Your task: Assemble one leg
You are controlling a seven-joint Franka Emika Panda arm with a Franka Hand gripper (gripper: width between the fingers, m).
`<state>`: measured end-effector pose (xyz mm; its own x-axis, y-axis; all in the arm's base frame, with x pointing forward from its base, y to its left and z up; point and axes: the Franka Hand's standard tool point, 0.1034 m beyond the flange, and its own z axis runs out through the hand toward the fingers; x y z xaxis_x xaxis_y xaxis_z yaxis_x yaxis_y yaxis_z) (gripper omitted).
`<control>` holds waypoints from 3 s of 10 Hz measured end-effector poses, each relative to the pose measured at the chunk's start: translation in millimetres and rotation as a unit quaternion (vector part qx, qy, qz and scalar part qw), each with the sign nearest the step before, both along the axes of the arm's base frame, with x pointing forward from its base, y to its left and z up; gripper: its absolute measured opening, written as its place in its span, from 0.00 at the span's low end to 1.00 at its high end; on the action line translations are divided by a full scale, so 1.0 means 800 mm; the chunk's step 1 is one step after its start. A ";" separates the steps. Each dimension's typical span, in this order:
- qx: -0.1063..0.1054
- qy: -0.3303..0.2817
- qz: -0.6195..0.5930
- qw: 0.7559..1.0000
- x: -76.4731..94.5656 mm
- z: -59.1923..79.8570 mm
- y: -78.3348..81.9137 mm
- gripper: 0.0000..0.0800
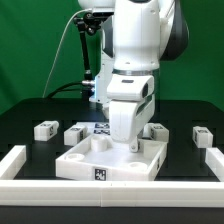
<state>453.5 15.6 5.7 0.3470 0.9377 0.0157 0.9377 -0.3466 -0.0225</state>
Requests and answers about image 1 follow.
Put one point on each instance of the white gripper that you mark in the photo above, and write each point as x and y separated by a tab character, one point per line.
131	106

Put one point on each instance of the white square tabletop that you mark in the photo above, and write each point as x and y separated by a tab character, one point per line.
98	158

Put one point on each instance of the grey depth camera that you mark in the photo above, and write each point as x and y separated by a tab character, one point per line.
102	12

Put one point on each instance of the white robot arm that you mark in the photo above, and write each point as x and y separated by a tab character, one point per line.
136	36

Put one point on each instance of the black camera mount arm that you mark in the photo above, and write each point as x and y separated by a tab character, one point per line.
86	25

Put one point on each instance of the AprilTag marker sheet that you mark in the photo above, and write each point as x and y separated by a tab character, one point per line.
96	127

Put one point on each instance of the white U-shaped obstacle fence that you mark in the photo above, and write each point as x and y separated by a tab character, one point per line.
15	192

